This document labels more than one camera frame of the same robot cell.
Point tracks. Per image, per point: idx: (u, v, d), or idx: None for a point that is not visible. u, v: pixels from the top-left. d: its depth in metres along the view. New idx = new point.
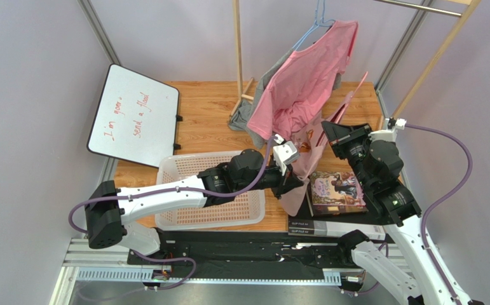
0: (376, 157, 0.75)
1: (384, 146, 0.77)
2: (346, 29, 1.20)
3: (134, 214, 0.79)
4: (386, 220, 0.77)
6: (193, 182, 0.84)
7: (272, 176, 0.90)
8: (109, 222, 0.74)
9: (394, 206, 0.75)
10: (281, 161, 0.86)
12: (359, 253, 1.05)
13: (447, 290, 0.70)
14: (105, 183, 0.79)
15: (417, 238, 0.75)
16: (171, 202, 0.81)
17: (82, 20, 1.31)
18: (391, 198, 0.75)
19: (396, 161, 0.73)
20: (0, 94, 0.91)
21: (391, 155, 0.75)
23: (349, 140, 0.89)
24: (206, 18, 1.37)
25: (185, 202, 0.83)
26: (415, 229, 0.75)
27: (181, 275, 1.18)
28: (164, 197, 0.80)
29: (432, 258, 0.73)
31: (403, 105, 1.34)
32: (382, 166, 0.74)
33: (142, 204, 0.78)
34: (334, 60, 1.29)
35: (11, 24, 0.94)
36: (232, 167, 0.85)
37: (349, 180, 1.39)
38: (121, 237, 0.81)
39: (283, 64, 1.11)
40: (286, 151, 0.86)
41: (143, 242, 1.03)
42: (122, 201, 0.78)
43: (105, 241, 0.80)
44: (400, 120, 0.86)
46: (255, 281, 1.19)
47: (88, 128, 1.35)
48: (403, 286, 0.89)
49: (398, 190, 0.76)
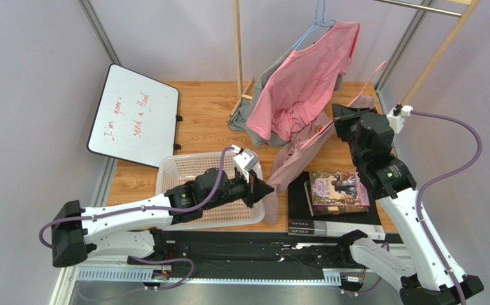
0: (367, 127, 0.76)
1: (378, 119, 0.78)
2: (347, 30, 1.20)
3: (99, 234, 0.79)
4: (379, 194, 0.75)
6: (159, 200, 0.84)
7: (239, 187, 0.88)
8: (72, 243, 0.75)
9: (388, 178, 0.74)
10: (243, 168, 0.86)
12: (358, 248, 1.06)
13: (441, 263, 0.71)
14: (68, 203, 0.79)
15: (412, 211, 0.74)
16: (135, 222, 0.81)
17: (82, 20, 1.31)
18: (386, 171, 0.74)
19: (387, 131, 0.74)
20: (1, 94, 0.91)
21: (382, 125, 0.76)
23: (351, 117, 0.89)
24: (206, 18, 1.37)
25: (150, 222, 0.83)
26: (411, 203, 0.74)
27: (181, 275, 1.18)
28: (129, 217, 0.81)
29: (426, 232, 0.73)
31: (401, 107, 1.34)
32: (374, 135, 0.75)
33: (106, 224, 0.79)
34: (335, 61, 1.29)
35: (11, 25, 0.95)
36: (196, 184, 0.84)
37: (349, 179, 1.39)
38: (85, 258, 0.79)
39: (281, 64, 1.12)
40: (244, 158, 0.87)
41: (129, 250, 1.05)
42: (86, 221, 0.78)
43: (68, 261, 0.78)
44: (407, 107, 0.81)
46: (255, 281, 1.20)
47: (88, 128, 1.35)
48: (398, 269, 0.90)
49: (393, 163, 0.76)
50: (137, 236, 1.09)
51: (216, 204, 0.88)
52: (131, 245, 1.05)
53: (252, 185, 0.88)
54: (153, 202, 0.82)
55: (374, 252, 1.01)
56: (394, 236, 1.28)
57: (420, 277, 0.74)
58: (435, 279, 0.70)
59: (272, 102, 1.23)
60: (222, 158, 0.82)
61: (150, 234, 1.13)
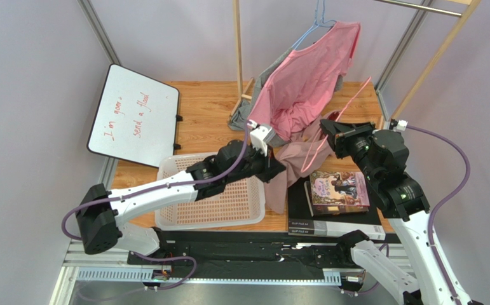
0: (381, 145, 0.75)
1: (391, 136, 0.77)
2: (347, 30, 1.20)
3: (128, 214, 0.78)
4: (391, 214, 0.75)
6: (182, 176, 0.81)
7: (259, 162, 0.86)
8: (103, 225, 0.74)
9: (402, 200, 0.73)
10: (260, 142, 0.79)
12: (358, 251, 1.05)
13: (448, 289, 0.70)
14: (95, 186, 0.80)
15: (423, 235, 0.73)
16: (163, 199, 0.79)
17: (83, 20, 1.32)
18: (400, 192, 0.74)
19: (403, 150, 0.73)
20: (0, 94, 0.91)
21: (396, 143, 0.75)
23: (353, 135, 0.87)
24: (206, 18, 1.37)
25: (178, 198, 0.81)
26: (422, 226, 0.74)
27: (181, 275, 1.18)
28: (156, 194, 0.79)
29: (435, 257, 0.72)
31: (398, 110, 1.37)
32: (387, 154, 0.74)
33: (135, 203, 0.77)
34: (335, 61, 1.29)
35: (11, 25, 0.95)
36: (218, 157, 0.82)
37: (349, 179, 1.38)
38: (115, 241, 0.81)
39: (281, 63, 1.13)
40: (263, 131, 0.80)
41: (136, 245, 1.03)
42: (114, 202, 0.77)
43: (100, 246, 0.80)
44: (403, 122, 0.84)
46: (255, 281, 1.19)
47: (88, 128, 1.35)
48: (400, 283, 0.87)
49: (407, 183, 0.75)
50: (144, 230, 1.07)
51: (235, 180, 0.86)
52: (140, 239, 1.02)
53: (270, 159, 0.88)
54: (178, 178, 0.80)
55: (374, 258, 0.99)
56: (393, 236, 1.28)
57: (425, 299, 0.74)
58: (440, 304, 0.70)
59: (271, 101, 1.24)
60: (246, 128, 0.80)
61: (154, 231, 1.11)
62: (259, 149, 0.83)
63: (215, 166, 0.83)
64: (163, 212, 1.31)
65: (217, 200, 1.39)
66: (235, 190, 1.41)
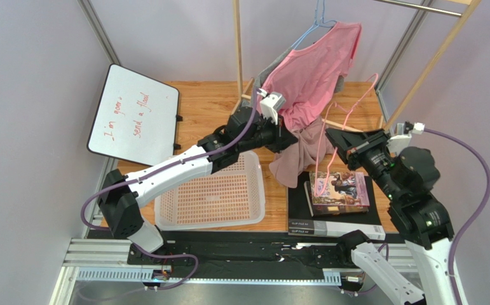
0: (409, 168, 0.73)
1: (417, 154, 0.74)
2: (347, 31, 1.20)
3: (148, 194, 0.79)
4: (413, 239, 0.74)
6: (193, 152, 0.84)
7: (269, 132, 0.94)
8: (125, 206, 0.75)
9: (427, 227, 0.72)
10: (271, 108, 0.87)
12: (358, 254, 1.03)
13: None
14: (112, 172, 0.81)
15: (443, 264, 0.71)
16: (180, 175, 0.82)
17: (83, 20, 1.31)
18: (425, 218, 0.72)
19: (432, 174, 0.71)
20: (0, 93, 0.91)
21: (424, 165, 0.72)
23: (368, 148, 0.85)
24: (206, 17, 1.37)
25: (194, 172, 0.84)
26: (443, 255, 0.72)
27: (181, 275, 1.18)
28: (171, 172, 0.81)
29: (452, 287, 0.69)
31: (395, 114, 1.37)
32: (415, 176, 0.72)
33: (153, 182, 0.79)
34: (335, 62, 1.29)
35: (11, 23, 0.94)
36: (229, 127, 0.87)
37: (349, 179, 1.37)
38: (141, 223, 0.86)
39: (281, 63, 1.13)
40: (272, 98, 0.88)
41: (142, 241, 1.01)
42: (132, 185, 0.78)
43: (127, 229, 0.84)
44: (419, 125, 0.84)
46: (255, 281, 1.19)
47: (88, 128, 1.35)
48: (401, 291, 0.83)
49: (433, 208, 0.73)
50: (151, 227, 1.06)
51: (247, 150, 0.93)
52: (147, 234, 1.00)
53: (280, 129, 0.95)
54: (191, 152, 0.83)
55: (375, 263, 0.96)
56: (393, 235, 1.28)
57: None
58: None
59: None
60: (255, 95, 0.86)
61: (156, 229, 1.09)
62: (269, 117, 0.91)
63: (225, 136, 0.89)
64: (163, 212, 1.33)
65: (217, 200, 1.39)
66: (235, 190, 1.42)
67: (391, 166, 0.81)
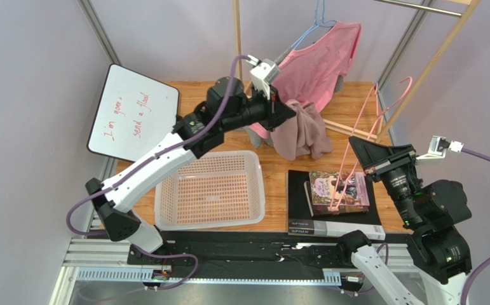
0: (440, 206, 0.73)
1: (448, 191, 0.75)
2: (347, 31, 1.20)
3: (128, 197, 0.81)
4: (431, 271, 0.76)
6: (168, 142, 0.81)
7: (259, 107, 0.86)
8: (105, 216, 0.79)
9: (445, 262, 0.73)
10: (262, 79, 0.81)
12: (360, 258, 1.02)
13: None
14: (88, 183, 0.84)
15: (456, 296, 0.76)
16: (158, 171, 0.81)
17: (83, 20, 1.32)
18: (446, 253, 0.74)
19: (462, 215, 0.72)
20: (0, 93, 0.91)
21: (455, 205, 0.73)
23: (390, 170, 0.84)
24: (206, 18, 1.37)
25: (173, 163, 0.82)
26: (457, 288, 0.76)
27: (181, 275, 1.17)
28: (147, 171, 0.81)
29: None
31: (396, 112, 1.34)
32: (445, 215, 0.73)
33: (128, 187, 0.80)
34: (335, 62, 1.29)
35: (11, 24, 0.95)
36: (210, 103, 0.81)
37: (349, 179, 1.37)
38: (135, 223, 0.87)
39: (281, 62, 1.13)
40: (264, 68, 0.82)
41: (142, 241, 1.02)
42: (109, 192, 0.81)
43: (124, 231, 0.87)
44: (455, 143, 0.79)
46: (255, 281, 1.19)
47: (88, 128, 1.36)
48: (401, 302, 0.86)
49: (455, 243, 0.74)
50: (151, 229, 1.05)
51: (235, 128, 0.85)
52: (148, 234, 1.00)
53: (272, 103, 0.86)
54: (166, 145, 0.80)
55: (375, 269, 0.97)
56: (393, 236, 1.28)
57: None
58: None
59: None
60: (233, 64, 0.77)
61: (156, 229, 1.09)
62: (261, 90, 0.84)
63: (207, 114, 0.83)
64: (163, 212, 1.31)
65: (217, 200, 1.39)
66: (235, 190, 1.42)
67: (415, 191, 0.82)
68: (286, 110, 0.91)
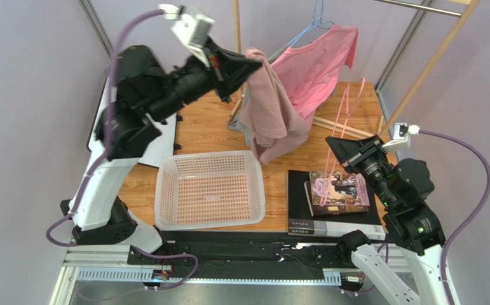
0: (404, 178, 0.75)
1: (415, 166, 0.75)
2: (345, 35, 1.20)
3: (89, 218, 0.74)
4: (406, 245, 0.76)
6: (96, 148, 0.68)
7: (197, 75, 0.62)
8: (78, 239, 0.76)
9: (419, 234, 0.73)
10: (187, 46, 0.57)
12: (359, 256, 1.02)
13: None
14: (62, 204, 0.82)
15: (436, 269, 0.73)
16: (101, 186, 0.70)
17: (82, 20, 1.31)
18: (417, 225, 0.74)
19: (428, 186, 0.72)
20: (0, 93, 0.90)
21: (421, 178, 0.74)
23: (361, 159, 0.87)
24: (206, 17, 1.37)
25: (112, 174, 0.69)
26: (435, 260, 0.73)
27: (181, 275, 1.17)
28: (92, 187, 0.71)
29: (446, 292, 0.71)
31: (396, 112, 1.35)
32: (411, 188, 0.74)
33: (83, 210, 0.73)
34: (330, 67, 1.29)
35: (11, 24, 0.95)
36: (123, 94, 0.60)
37: (349, 179, 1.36)
38: (122, 224, 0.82)
39: (276, 60, 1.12)
40: (186, 27, 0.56)
41: (142, 241, 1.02)
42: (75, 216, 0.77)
43: (119, 233, 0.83)
44: (412, 127, 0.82)
46: (255, 281, 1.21)
47: (88, 128, 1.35)
48: (401, 298, 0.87)
49: (424, 215, 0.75)
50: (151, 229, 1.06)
51: (172, 110, 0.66)
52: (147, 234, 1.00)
53: (216, 68, 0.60)
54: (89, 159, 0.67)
55: (376, 267, 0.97)
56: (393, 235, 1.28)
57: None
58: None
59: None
60: (124, 29, 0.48)
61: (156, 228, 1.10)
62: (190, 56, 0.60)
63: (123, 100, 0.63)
64: (163, 213, 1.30)
65: (217, 200, 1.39)
66: (235, 190, 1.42)
67: (387, 174, 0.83)
68: (239, 72, 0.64)
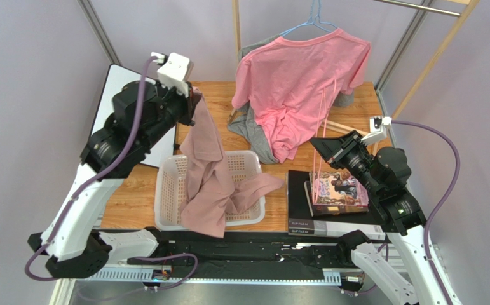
0: (383, 164, 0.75)
1: (392, 153, 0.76)
2: (353, 46, 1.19)
3: (68, 248, 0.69)
4: (389, 228, 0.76)
6: (82, 176, 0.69)
7: (176, 106, 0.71)
8: (55, 272, 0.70)
9: (399, 215, 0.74)
10: (182, 82, 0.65)
12: (358, 255, 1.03)
13: (445, 301, 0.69)
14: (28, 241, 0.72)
15: (421, 249, 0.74)
16: (87, 210, 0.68)
17: (82, 20, 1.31)
18: (397, 207, 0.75)
19: (405, 169, 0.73)
20: (0, 94, 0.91)
21: (399, 161, 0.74)
23: (343, 154, 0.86)
24: (206, 17, 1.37)
25: (101, 192, 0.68)
26: (419, 240, 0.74)
27: (181, 275, 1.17)
28: (75, 213, 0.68)
29: (433, 272, 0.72)
31: (396, 110, 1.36)
32: (389, 172, 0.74)
33: (61, 237, 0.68)
34: (330, 77, 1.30)
35: (11, 25, 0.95)
36: (119, 115, 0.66)
37: (349, 179, 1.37)
38: (107, 257, 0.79)
39: (266, 45, 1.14)
40: (178, 67, 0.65)
41: (137, 248, 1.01)
42: (48, 248, 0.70)
43: (94, 266, 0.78)
44: (385, 117, 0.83)
46: (255, 281, 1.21)
47: (87, 128, 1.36)
48: (401, 293, 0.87)
49: (405, 198, 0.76)
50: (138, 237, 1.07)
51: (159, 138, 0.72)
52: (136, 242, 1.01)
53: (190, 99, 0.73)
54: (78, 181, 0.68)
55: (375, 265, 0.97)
56: None
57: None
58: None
59: (251, 86, 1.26)
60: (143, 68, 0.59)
61: (148, 231, 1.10)
62: (173, 87, 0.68)
63: (119, 128, 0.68)
64: (163, 213, 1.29)
65: None
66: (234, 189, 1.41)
67: (370, 164, 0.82)
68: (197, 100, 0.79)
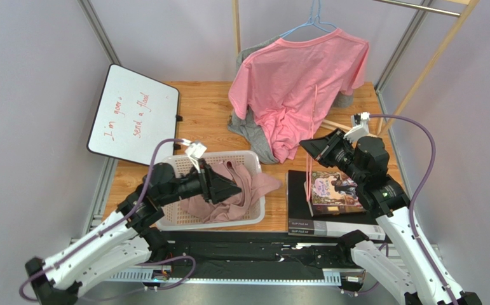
0: (363, 150, 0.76)
1: (370, 139, 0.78)
2: (353, 46, 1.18)
3: (68, 277, 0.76)
4: (376, 213, 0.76)
6: (110, 220, 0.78)
7: (195, 183, 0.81)
8: (45, 297, 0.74)
9: (384, 198, 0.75)
10: (195, 158, 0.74)
12: (358, 252, 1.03)
13: (438, 280, 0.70)
14: (27, 264, 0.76)
15: (408, 229, 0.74)
16: (102, 250, 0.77)
17: (83, 21, 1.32)
18: (381, 190, 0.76)
19: (383, 153, 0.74)
20: None
21: (377, 147, 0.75)
23: (330, 150, 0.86)
24: (206, 18, 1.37)
25: (118, 239, 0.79)
26: (405, 220, 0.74)
27: (181, 275, 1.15)
28: (90, 249, 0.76)
29: (422, 248, 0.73)
31: (396, 111, 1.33)
32: (370, 157, 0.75)
33: (68, 265, 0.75)
34: (330, 76, 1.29)
35: (10, 24, 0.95)
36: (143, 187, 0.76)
37: (349, 179, 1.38)
38: None
39: (266, 47, 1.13)
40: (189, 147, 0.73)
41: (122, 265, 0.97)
42: (50, 272, 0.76)
43: None
44: (364, 112, 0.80)
46: (255, 281, 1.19)
47: (88, 128, 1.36)
48: (401, 283, 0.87)
49: (389, 183, 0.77)
50: (126, 248, 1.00)
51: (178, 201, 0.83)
52: (121, 261, 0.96)
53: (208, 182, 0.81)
54: (106, 223, 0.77)
55: (375, 262, 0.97)
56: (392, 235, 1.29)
57: (421, 295, 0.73)
58: (432, 295, 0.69)
59: (251, 88, 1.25)
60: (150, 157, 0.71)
61: (143, 238, 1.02)
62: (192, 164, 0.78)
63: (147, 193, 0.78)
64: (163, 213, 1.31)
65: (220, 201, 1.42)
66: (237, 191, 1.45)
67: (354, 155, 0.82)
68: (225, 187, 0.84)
